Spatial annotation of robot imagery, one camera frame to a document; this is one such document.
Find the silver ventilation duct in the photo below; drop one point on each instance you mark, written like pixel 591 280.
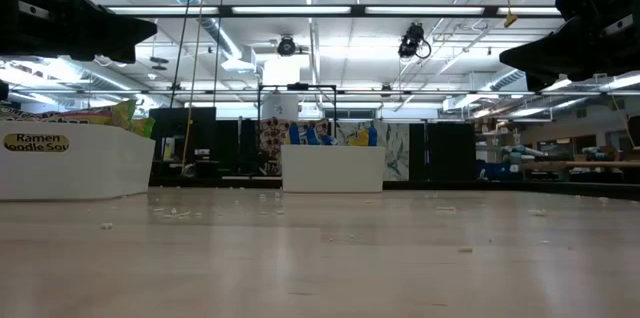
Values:
pixel 209 25

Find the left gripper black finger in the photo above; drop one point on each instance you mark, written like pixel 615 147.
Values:
pixel 120 33
pixel 117 55

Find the blue crate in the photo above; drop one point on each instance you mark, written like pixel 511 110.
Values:
pixel 500 172

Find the black table frame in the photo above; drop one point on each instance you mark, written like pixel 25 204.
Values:
pixel 450 186

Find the white box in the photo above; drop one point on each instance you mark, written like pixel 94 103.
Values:
pixel 280 107

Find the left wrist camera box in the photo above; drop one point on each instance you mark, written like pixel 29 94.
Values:
pixel 34 10

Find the white bin with ramen label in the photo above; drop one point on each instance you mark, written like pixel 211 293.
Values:
pixel 75 173

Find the thin black overhead rail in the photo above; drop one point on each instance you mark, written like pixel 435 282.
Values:
pixel 450 92

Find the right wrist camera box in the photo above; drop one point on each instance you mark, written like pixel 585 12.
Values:
pixel 619 25

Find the brown circle patterned panel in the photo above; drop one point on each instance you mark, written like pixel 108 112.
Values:
pixel 272 138

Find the black tube stand frame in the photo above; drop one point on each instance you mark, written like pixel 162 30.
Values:
pixel 297 86

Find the leaf patterned panel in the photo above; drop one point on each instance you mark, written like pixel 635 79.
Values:
pixel 395 158

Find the black overhead camera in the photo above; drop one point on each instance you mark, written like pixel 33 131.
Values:
pixel 412 38

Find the wooden bench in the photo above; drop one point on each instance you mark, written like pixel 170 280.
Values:
pixel 575 163

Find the black panel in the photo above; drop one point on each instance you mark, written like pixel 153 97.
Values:
pixel 442 150

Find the overhead rig crossbar with lights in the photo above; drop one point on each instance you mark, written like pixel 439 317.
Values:
pixel 357 10

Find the round black ceiling fixture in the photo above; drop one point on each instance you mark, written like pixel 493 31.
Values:
pixel 286 46

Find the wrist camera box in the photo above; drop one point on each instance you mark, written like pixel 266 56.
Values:
pixel 619 25
pixel 34 10

